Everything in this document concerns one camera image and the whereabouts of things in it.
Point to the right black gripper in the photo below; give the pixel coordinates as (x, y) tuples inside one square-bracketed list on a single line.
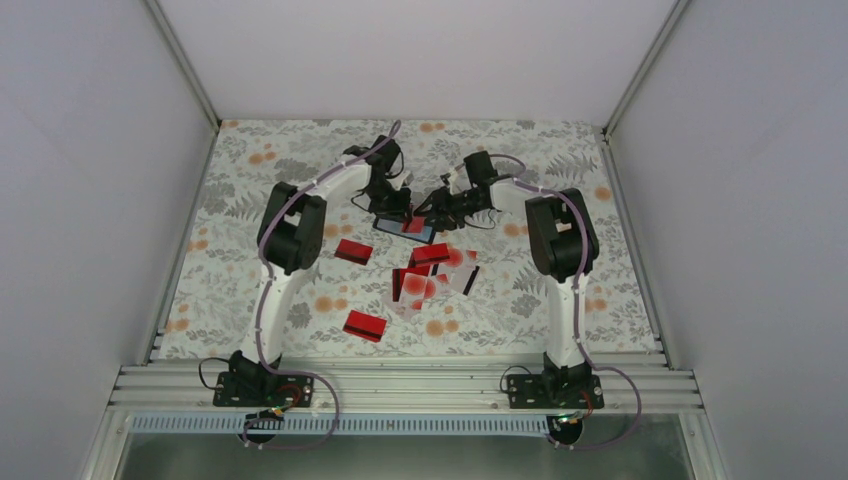
[(439, 199)]

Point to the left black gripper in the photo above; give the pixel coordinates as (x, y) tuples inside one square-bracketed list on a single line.
[(399, 209)]

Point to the red card black stripe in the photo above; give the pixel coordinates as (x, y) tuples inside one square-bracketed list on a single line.
[(365, 326)]

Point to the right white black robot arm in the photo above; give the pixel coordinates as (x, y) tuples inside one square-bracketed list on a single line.
[(563, 246)]

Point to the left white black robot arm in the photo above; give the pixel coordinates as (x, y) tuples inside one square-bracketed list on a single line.
[(292, 234)]

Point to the white card black stripe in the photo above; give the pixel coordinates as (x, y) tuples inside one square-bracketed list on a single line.
[(462, 279)]

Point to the floral patterned table mat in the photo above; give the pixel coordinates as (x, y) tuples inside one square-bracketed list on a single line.
[(343, 309)]

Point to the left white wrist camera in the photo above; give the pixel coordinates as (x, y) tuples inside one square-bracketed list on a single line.
[(403, 180)]

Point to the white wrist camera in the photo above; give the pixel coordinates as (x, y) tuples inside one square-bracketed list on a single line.
[(450, 182), (403, 180)]

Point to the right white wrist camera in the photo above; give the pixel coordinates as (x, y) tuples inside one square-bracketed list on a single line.
[(450, 182)]

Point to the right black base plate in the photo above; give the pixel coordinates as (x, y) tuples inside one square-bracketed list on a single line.
[(555, 395)]

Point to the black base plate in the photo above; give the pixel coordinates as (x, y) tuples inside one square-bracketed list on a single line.
[(248, 384), (555, 395)]

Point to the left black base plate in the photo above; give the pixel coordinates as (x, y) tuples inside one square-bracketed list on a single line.
[(248, 384)]

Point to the aluminium rail frame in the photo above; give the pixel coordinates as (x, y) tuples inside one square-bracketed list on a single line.
[(403, 395)]

